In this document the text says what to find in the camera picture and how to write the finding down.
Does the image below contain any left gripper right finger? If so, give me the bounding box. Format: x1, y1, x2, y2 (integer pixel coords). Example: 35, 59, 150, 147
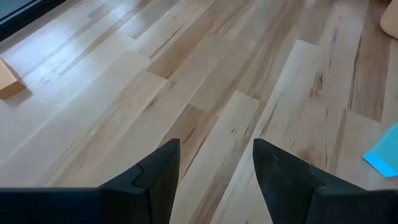
252, 138, 398, 224

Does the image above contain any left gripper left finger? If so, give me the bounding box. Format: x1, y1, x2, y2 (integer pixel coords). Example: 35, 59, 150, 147
98, 138, 181, 224

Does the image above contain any teal foam block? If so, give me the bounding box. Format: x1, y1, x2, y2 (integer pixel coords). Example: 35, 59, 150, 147
361, 123, 398, 179

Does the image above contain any orange flat foam block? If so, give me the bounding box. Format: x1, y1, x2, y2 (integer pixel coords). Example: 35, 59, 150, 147
0, 58, 27, 101

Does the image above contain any yellow plastic bin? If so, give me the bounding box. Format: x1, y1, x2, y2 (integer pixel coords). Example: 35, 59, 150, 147
379, 0, 398, 40

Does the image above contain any black table frame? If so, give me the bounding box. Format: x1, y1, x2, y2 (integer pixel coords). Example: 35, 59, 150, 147
0, 0, 67, 43

